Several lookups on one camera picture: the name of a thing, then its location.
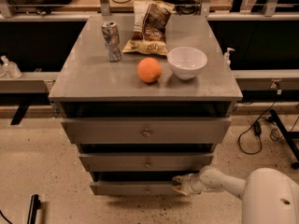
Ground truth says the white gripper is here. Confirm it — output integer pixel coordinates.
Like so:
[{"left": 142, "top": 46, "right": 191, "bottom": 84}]
[{"left": 172, "top": 174, "right": 203, "bottom": 195}]

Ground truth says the grey bottom drawer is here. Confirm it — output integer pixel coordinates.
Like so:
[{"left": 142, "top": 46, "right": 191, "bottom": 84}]
[{"left": 90, "top": 171, "right": 189, "bottom": 196}]

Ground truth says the grey drawer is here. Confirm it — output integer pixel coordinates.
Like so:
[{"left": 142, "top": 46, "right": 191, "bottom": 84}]
[
  {"left": 62, "top": 118, "right": 231, "bottom": 144},
  {"left": 90, "top": 171, "right": 189, "bottom": 196},
  {"left": 78, "top": 152, "right": 213, "bottom": 172}
]

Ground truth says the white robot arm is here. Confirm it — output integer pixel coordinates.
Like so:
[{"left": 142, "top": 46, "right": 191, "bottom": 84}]
[{"left": 173, "top": 166, "right": 299, "bottom": 224}]

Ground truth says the grey drawer cabinet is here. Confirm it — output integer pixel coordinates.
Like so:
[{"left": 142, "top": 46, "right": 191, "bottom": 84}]
[{"left": 48, "top": 13, "right": 244, "bottom": 185}]

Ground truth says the grey middle drawer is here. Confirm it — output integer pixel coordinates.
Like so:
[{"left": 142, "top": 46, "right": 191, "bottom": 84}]
[{"left": 78, "top": 152, "right": 213, "bottom": 172}]

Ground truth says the grey top drawer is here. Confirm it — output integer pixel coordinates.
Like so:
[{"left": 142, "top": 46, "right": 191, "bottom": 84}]
[{"left": 62, "top": 118, "right": 231, "bottom": 144}]

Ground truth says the orange fruit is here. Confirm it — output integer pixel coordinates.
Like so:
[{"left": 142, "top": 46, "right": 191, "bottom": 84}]
[{"left": 137, "top": 58, "right": 162, "bottom": 83}]

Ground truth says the black stand leg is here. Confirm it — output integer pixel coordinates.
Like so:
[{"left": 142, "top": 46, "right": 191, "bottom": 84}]
[{"left": 269, "top": 109, "right": 299, "bottom": 170}]

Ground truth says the white bowl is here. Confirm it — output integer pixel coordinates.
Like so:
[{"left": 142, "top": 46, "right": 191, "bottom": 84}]
[{"left": 167, "top": 47, "right": 207, "bottom": 80}]

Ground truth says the white pump bottle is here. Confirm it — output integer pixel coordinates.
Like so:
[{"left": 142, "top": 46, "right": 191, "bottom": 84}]
[{"left": 223, "top": 48, "right": 235, "bottom": 65}]

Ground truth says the black bar on floor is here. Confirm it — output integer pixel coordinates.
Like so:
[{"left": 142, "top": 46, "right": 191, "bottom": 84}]
[{"left": 26, "top": 194, "right": 40, "bottom": 224}]

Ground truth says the brown chip bag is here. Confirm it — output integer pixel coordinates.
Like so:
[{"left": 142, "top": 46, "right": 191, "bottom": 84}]
[{"left": 122, "top": 0, "right": 175, "bottom": 55}]

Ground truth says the silver drink can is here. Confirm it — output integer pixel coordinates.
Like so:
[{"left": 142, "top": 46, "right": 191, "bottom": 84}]
[{"left": 101, "top": 21, "right": 121, "bottom": 62}]

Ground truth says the clear sanitizer bottle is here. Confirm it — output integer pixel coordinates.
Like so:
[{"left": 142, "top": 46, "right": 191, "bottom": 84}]
[{"left": 1, "top": 55, "right": 21, "bottom": 78}]

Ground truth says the black power cable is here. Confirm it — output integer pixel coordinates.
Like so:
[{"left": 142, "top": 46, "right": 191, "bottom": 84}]
[{"left": 237, "top": 81, "right": 299, "bottom": 156}]

